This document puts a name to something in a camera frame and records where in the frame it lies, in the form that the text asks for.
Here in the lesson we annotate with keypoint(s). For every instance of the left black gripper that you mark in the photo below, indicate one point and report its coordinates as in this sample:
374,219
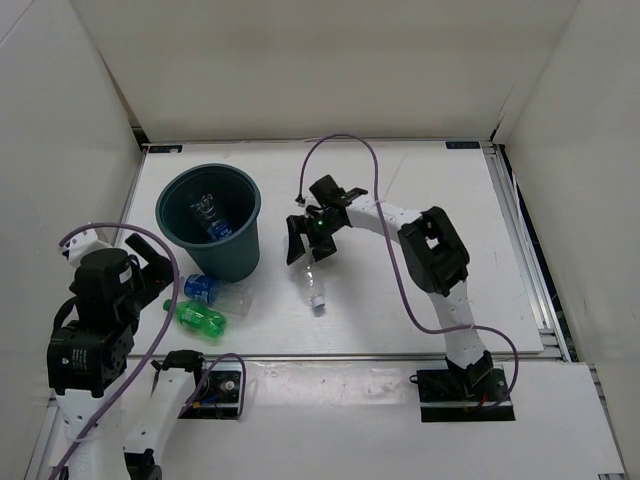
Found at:
156,273

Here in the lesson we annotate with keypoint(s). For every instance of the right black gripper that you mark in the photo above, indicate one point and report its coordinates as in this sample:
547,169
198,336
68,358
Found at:
303,225

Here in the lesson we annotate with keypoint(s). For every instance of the clear crushed plastic bottle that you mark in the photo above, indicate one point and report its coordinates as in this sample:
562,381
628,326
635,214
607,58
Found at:
309,283

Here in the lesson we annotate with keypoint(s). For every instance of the green plastic soda bottle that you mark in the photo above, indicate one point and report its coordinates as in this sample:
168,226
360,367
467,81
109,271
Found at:
198,319

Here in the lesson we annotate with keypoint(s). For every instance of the clear bottle blue label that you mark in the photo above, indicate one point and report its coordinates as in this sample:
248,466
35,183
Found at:
208,214

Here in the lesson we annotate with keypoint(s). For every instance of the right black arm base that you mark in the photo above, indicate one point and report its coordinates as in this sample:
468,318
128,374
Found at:
443,399

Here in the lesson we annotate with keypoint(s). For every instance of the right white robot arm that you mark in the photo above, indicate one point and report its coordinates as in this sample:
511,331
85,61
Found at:
435,258

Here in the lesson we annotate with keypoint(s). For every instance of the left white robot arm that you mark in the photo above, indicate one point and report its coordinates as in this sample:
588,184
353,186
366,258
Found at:
93,334

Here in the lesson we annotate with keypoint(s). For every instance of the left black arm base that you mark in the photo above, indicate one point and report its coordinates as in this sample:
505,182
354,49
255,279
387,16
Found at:
220,397

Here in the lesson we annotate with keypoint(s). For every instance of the dark teal plastic bin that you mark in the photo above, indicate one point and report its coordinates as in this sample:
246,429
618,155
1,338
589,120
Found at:
234,258

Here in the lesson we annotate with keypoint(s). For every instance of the Pocari Sweat clear bottle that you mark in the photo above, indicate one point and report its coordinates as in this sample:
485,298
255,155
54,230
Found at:
222,296

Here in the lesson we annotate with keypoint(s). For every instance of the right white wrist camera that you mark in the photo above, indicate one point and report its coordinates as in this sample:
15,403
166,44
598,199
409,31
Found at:
309,205

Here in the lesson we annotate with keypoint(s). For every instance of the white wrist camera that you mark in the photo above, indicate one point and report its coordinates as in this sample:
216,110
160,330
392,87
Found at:
82,244
309,205

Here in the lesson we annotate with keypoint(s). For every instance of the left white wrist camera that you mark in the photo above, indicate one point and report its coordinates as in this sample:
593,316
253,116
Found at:
82,244

